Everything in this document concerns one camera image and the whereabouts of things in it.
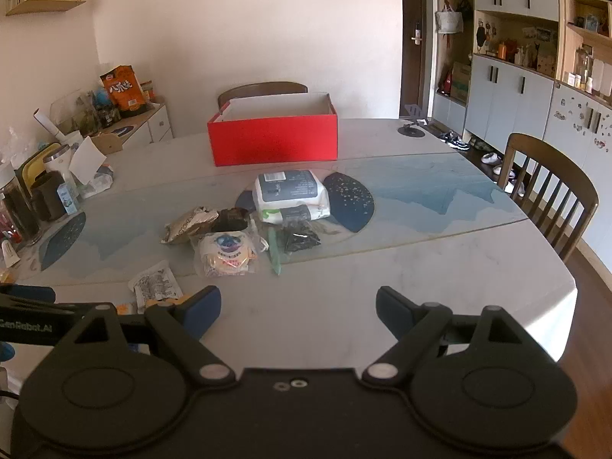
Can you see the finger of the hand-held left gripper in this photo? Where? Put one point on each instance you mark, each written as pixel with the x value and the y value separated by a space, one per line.
pixel 26 292

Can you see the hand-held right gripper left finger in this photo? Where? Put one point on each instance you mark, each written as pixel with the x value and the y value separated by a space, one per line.
pixel 206 310

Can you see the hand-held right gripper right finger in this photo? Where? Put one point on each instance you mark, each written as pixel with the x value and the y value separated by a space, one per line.
pixel 391 308

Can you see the white blue-print bread packet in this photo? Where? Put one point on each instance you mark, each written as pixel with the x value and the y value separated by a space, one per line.
pixel 224 256

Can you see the white printed snack packet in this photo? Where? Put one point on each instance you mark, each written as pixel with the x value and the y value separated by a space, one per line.
pixel 155 284

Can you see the gold snack packet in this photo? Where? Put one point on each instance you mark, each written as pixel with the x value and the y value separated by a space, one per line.
pixel 184 227

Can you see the orange light-blue packet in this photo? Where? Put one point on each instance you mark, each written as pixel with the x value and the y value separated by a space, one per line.
pixel 120 308

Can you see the green stick packet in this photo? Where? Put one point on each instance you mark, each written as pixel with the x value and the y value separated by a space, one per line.
pixel 274 253

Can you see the dark brown snack packet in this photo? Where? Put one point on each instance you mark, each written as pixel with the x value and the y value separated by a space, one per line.
pixel 232 220

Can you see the clear packet of black tea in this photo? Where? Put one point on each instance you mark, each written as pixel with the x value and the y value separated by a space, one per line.
pixel 299 239

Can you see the grey white wet wipes pack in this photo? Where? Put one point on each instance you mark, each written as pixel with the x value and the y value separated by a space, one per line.
pixel 291 191

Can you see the red cardboard box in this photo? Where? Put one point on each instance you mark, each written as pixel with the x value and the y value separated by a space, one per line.
pixel 272 143

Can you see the white tube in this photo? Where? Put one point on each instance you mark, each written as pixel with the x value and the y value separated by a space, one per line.
pixel 9 253

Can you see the dark blue speckled placemat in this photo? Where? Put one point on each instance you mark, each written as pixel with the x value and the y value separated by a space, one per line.
pixel 62 244
pixel 349 201

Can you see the dark glass jar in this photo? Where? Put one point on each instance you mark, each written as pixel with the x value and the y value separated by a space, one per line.
pixel 19 210

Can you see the dark mug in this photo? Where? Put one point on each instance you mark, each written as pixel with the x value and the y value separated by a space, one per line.
pixel 48 198

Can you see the small blue carton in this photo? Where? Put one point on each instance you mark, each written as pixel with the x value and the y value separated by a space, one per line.
pixel 68 201

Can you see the yellow tray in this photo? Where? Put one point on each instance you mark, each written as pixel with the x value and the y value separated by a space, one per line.
pixel 31 165

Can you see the white crumpled bag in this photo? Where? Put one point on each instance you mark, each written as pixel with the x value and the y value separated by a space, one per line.
pixel 95 181

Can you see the white paper sheet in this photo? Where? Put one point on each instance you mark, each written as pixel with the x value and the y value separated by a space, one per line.
pixel 88 158

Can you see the white paper roll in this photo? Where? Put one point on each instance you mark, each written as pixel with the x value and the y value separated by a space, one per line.
pixel 48 124

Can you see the black round phone stand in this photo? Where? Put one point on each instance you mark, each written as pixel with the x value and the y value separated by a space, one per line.
pixel 411 131

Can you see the pair of dark sneakers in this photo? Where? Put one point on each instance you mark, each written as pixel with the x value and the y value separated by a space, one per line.
pixel 454 139

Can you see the white shoe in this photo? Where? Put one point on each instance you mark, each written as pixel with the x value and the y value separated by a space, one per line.
pixel 490 158

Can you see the glass plant tank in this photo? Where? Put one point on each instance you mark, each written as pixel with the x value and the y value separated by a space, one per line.
pixel 76 112

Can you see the dark blue pad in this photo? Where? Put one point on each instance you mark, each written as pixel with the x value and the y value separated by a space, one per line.
pixel 119 130

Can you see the white sideboard cabinet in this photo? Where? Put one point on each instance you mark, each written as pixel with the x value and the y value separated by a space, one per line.
pixel 158 126

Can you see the brown wooden chair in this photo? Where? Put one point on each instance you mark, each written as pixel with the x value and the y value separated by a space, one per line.
pixel 263 88
pixel 550 153

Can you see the orange snack bag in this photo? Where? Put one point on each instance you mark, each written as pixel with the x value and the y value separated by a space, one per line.
pixel 125 91

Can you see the dark brown door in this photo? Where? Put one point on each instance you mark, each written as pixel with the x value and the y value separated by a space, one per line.
pixel 411 81

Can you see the red bottle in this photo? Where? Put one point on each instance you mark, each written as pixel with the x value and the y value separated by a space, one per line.
pixel 445 83

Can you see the brown cardboard carton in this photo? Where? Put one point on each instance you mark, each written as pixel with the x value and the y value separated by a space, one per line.
pixel 461 81

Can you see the hanging tote bag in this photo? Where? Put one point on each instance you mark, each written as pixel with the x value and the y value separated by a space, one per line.
pixel 449 21

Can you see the grey wall cabinet unit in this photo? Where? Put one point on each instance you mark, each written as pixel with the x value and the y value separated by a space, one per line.
pixel 507 100

